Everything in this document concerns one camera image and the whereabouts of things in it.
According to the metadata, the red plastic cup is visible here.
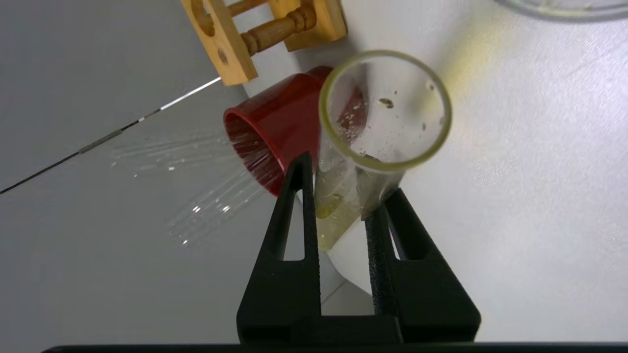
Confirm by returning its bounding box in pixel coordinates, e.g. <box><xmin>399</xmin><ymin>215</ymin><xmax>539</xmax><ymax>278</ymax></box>
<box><xmin>223</xmin><ymin>65</ymin><xmax>368</xmax><ymax>197</ymax></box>

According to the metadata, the yellow pigment liquid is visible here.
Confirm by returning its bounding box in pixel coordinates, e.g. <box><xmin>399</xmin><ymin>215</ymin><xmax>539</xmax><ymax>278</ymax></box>
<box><xmin>316</xmin><ymin>194</ymin><xmax>366</xmax><ymax>252</ymax></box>

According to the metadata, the yellow-stained glass test tube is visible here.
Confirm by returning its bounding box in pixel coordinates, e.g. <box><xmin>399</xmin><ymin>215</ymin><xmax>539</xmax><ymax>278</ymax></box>
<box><xmin>314</xmin><ymin>49</ymin><xmax>453</xmax><ymax>252</ymax></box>

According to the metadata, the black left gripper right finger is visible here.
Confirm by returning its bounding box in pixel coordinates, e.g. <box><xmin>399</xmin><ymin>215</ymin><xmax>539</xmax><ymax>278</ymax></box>
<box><xmin>364</xmin><ymin>188</ymin><xmax>482</xmax><ymax>344</ymax></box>

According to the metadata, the wooden test tube rack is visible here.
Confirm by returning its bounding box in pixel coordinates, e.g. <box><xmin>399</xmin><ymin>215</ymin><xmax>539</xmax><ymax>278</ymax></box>
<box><xmin>181</xmin><ymin>0</ymin><xmax>349</xmax><ymax>87</ymax></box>

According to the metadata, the empty clear test tube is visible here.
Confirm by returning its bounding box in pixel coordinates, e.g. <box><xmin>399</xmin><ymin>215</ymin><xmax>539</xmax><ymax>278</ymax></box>
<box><xmin>164</xmin><ymin>169</ymin><xmax>278</xmax><ymax>248</ymax></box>
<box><xmin>110</xmin><ymin>128</ymin><xmax>261</xmax><ymax>172</ymax></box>

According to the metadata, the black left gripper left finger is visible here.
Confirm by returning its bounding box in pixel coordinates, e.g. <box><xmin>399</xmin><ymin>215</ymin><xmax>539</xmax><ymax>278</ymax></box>
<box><xmin>236</xmin><ymin>151</ymin><xmax>322</xmax><ymax>344</ymax></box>

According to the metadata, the small clear glass beaker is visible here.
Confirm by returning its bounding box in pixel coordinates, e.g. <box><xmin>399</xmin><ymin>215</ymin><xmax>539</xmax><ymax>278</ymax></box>
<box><xmin>493</xmin><ymin>0</ymin><xmax>628</xmax><ymax>23</ymax></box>

